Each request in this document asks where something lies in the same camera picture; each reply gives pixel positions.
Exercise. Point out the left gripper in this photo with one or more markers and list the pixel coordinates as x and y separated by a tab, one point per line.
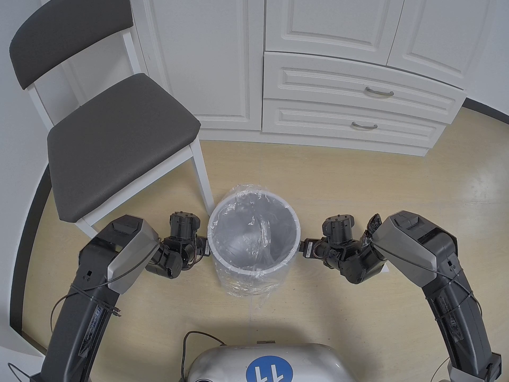
202	249

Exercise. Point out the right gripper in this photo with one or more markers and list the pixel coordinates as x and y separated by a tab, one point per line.
312	249

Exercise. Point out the clear plastic bag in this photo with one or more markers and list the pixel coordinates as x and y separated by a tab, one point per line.
254	229

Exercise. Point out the black plastic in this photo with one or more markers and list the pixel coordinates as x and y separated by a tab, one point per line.
373	223

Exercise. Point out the white printed paper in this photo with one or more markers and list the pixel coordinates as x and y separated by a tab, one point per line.
384	269

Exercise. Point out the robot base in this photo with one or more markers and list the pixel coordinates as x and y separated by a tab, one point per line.
310	364

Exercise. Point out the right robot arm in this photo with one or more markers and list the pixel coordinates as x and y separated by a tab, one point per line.
457	312

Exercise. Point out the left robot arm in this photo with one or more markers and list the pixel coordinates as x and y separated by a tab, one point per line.
79	312

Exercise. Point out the white trash bin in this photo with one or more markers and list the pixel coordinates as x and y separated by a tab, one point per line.
238	267

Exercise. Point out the white chair with grey cushions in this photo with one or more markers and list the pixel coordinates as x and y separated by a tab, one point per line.
119	141

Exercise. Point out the white wardrobe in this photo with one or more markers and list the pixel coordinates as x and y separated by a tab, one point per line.
338	14

